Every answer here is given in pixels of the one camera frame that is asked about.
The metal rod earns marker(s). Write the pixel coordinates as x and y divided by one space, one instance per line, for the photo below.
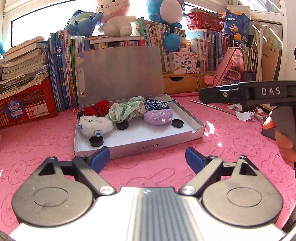
213 107

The pink white bunny plush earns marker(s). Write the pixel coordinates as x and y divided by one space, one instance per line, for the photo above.
115 22

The blue bear plush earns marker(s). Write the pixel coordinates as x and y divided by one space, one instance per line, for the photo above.
83 23

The white colourful card box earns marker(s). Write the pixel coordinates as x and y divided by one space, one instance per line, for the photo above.
183 62

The red knitted item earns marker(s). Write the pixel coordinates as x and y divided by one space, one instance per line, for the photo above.
100 109

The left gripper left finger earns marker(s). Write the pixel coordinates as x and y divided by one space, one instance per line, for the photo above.
60 192

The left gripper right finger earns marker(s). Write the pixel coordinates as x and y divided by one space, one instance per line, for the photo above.
235 193

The white open cardboard box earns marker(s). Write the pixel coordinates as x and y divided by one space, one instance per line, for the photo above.
143 117

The white plush toy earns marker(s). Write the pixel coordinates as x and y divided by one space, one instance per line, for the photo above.
92 125

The large blue plush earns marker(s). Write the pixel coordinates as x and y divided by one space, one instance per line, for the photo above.
168 12

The black puck left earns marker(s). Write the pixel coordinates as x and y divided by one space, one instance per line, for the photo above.
96 141

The wooden drawer organizer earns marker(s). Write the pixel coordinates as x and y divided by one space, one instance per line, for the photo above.
179 83

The row of upright books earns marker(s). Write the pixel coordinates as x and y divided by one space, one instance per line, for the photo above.
115 73

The green checkered scrunchie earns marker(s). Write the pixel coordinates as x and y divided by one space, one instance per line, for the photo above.
134 108

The pink cartoon bag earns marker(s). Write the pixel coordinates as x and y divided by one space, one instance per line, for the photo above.
230 69

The stack of books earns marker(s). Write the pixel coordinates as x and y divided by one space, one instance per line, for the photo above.
24 64

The red plastic basket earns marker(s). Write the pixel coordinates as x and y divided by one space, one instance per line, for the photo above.
32 104

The blue carton box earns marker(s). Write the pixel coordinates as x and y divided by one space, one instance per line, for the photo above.
237 22

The black puck right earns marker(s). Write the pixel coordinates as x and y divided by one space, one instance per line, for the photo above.
177 123

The black round puck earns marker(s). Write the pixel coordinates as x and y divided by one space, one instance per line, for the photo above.
123 125

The purple plush toy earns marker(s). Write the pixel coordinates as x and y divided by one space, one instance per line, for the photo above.
158 117

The red basket on books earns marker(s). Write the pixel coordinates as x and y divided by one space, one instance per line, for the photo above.
201 20

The blue patterned pouch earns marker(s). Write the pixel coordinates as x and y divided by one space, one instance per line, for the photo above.
153 104

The blue doraemon plush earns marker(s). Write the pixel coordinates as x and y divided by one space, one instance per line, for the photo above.
2 51

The person's right hand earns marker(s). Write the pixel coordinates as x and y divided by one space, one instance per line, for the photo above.
284 144

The black phone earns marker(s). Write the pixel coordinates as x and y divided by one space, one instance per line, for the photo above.
248 76

